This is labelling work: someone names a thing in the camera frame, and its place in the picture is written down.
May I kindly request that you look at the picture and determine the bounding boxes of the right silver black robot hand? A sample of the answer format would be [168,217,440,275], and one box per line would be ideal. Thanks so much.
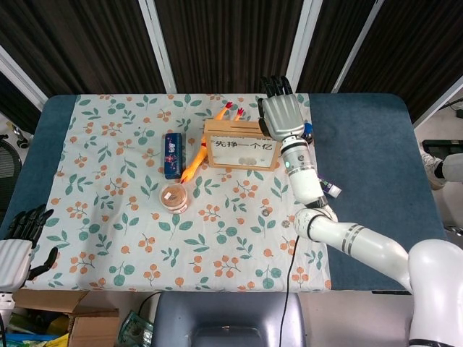
[257,74,307,141]

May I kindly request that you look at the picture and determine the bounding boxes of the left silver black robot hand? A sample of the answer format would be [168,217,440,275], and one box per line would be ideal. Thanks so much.
[0,204,59,293]

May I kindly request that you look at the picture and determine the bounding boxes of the cola bottle blue cap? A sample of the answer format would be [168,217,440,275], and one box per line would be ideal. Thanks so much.
[302,122,316,145]

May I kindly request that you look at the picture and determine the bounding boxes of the yellow plastic bag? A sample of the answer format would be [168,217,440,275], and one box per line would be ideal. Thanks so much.
[45,316,72,347]

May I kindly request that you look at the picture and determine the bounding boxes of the blue plastic bag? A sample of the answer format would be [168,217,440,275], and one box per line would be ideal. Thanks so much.
[0,332,55,347]

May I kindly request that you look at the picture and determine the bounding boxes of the dark ribbed partition panel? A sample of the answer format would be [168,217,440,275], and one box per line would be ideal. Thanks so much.
[296,0,373,93]
[0,0,167,97]
[0,70,41,134]
[154,0,305,94]
[341,0,463,122]

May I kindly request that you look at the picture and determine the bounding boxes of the purple white toothpaste tube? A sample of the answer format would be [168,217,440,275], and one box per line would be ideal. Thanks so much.
[318,176,341,198]

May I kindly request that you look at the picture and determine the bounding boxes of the yellow rubber chicken toy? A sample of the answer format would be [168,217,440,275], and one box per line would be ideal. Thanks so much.
[179,102,247,184]

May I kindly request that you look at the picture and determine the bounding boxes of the black mesh office chair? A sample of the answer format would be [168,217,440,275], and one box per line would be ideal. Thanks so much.
[0,134,23,218]

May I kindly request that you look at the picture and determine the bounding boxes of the brown cardboard box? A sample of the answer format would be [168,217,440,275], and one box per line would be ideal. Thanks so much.
[12,288,121,347]

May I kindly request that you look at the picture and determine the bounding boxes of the floral orange fruit tablecloth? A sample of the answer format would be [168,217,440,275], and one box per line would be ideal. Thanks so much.
[23,93,333,293]

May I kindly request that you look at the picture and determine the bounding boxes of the dark blue rectangular box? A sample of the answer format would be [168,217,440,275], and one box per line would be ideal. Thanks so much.
[161,132,187,181]

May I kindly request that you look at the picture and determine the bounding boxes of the black chair caster wheel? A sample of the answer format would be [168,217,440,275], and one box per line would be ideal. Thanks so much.
[5,122,30,149]

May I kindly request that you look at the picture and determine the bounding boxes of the clear jar brown contents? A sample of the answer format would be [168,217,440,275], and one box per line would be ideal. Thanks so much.
[159,183,190,215]

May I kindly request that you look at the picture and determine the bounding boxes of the green printed packet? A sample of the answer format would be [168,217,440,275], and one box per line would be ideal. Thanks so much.
[117,309,156,347]

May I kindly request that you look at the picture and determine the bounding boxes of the white shoe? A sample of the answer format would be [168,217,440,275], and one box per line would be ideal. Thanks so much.
[420,150,446,189]

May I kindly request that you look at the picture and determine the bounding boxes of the black flat box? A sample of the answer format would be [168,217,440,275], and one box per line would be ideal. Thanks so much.
[422,139,463,155]

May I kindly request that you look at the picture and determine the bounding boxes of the white trouser leg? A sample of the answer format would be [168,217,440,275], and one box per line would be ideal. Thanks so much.
[443,153,463,184]

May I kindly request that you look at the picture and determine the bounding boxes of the grey robot chest housing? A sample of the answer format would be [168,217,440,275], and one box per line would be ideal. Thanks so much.
[154,291,307,347]

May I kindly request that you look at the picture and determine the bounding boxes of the wooden coin box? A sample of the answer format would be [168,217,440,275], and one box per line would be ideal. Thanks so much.
[200,120,284,171]

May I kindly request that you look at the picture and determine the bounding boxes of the white partition frame post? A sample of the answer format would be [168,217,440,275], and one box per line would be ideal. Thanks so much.
[138,0,177,94]
[0,45,48,109]
[412,75,463,127]
[285,0,314,94]
[331,0,385,94]

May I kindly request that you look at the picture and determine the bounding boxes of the black cable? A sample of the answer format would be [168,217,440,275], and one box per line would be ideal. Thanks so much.
[281,234,301,347]

